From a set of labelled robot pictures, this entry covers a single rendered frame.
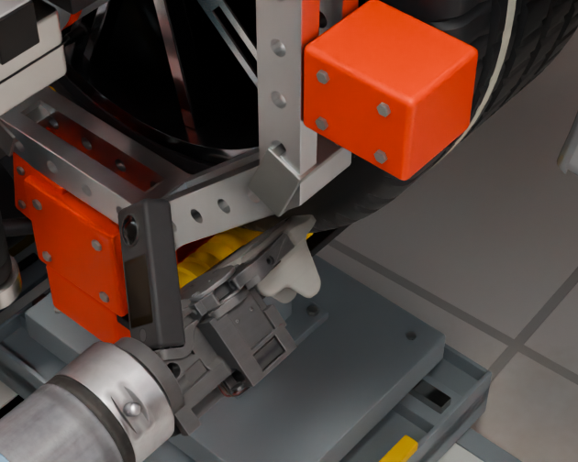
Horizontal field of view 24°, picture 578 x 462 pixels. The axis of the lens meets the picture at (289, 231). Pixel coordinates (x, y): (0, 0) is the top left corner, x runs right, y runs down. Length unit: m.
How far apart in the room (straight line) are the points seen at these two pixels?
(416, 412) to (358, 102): 0.76
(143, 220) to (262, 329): 0.12
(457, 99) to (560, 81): 1.41
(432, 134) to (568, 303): 1.07
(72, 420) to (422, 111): 0.32
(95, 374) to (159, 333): 0.07
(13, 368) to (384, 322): 0.45
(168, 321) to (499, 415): 0.85
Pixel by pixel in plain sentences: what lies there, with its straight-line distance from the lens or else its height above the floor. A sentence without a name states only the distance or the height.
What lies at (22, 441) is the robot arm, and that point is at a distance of 0.94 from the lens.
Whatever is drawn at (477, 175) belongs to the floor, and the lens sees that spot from 2.09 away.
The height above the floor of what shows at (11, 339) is 0.15.
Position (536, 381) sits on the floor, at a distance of 1.83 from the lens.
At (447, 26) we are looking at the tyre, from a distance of 0.91.
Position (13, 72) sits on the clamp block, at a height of 0.93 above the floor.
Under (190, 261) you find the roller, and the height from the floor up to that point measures 0.53.
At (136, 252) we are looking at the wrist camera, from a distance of 1.03.
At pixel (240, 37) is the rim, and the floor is 0.76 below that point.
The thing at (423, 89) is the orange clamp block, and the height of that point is 0.88.
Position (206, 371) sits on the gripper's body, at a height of 0.62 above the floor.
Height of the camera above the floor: 1.42
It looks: 45 degrees down
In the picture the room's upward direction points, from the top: straight up
